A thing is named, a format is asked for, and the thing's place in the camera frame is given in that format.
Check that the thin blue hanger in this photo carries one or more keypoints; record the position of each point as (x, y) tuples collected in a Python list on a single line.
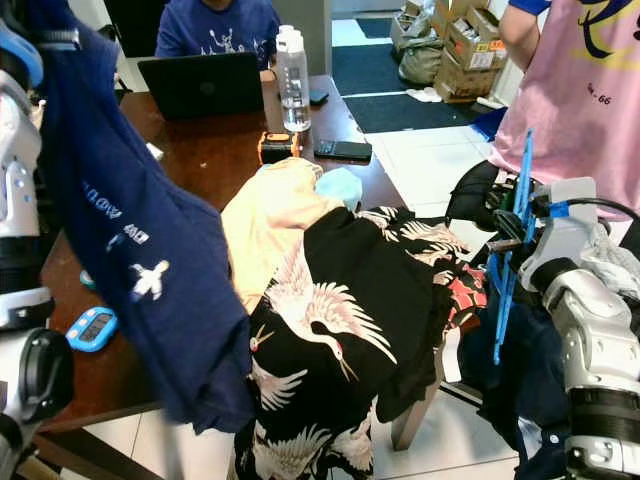
[(526, 165)]

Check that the navy printed t-shirt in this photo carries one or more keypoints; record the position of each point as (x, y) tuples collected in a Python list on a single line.
[(160, 340)]

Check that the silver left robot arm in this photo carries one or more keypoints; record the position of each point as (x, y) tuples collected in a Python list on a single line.
[(18, 170)]

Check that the thick light blue hanger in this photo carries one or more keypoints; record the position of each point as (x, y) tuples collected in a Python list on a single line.
[(18, 55)]

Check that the white grey cloth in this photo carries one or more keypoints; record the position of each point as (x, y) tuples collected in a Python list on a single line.
[(615, 268)]

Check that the person in pink apron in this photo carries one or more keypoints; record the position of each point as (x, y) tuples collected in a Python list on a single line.
[(580, 110)]

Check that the black crane print shirt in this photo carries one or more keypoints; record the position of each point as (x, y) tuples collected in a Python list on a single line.
[(370, 290)]

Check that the dark navy trousers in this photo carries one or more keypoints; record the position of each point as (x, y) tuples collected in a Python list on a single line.
[(520, 390)]

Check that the plain cardboard box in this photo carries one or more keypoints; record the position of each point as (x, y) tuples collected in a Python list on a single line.
[(460, 85), (420, 12)]

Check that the white crumpled cloth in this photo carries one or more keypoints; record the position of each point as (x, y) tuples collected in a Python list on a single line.
[(424, 94)]

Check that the light blue cloth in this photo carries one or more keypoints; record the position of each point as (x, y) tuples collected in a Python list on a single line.
[(340, 188)]

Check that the olive green sack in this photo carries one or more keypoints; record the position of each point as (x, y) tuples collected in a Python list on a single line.
[(422, 62)]

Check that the cardboard box orange labels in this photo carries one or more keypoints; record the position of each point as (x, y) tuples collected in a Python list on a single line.
[(475, 42)]

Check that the round teal tape roll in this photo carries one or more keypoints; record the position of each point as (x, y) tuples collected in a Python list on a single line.
[(86, 281)]

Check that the blue digital timer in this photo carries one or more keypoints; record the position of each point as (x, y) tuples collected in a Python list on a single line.
[(92, 328)]

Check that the dark blue floor rug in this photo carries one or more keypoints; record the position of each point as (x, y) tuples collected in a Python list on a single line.
[(370, 70)]

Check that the cream yellow garment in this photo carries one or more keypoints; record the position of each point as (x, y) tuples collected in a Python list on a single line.
[(270, 235)]

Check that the orange black tape measure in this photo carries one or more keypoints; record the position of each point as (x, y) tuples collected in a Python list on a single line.
[(278, 148)]

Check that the clear water bottle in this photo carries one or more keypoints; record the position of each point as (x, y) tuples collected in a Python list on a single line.
[(293, 90)]

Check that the brown wooden table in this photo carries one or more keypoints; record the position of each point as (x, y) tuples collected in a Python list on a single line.
[(220, 150)]

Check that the black laptop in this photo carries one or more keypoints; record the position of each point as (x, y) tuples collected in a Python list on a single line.
[(200, 88)]

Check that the person in blue t-shirt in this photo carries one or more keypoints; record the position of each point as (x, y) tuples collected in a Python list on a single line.
[(210, 30)]

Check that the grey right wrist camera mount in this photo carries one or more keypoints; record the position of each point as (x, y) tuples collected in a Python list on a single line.
[(565, 235)]

